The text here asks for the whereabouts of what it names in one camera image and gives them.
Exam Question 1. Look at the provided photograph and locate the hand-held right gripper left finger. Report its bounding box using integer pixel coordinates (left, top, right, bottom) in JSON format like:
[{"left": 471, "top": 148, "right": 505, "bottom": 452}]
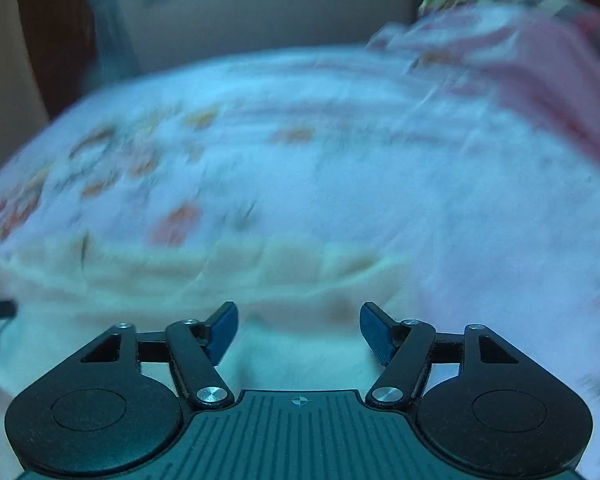
[{"left": 55, "top": 301, "right": 239, "bottom": 409}]

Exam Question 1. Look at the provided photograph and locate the brown wooden panel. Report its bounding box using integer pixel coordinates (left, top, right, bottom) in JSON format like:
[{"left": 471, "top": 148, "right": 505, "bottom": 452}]
[{"left": 14, "top": 0, "right": 103, "bottom": 113}]

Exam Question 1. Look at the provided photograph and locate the pink blanket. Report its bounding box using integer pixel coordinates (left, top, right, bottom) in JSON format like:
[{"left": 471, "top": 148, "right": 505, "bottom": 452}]
[{"left": 367, "top": 4, "right": 600, "bottom": 173}]

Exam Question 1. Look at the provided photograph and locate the floral white bed sheet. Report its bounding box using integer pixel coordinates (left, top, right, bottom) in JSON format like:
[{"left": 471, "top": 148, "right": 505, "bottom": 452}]
[{"left": 0, "top": 45, "right": 600, "bottom": 480}]

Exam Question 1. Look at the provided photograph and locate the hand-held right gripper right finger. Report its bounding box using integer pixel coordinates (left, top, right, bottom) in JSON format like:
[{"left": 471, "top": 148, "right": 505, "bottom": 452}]
[{"left": 359, "top": 301, "right": 543, "bottom": 409}]

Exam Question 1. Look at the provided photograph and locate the cream fleece garment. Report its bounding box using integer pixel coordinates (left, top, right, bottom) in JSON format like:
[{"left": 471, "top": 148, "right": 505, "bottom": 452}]
[{"left": 0, "top": 237, "right": 421, "bottom": 396}]

